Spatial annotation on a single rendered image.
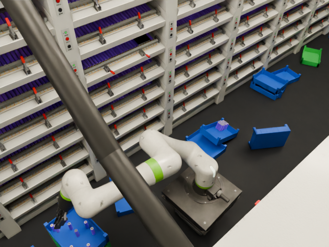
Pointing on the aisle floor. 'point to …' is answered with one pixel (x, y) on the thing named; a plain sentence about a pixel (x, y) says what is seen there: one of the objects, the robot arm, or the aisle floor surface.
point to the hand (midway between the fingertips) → (58, 222)
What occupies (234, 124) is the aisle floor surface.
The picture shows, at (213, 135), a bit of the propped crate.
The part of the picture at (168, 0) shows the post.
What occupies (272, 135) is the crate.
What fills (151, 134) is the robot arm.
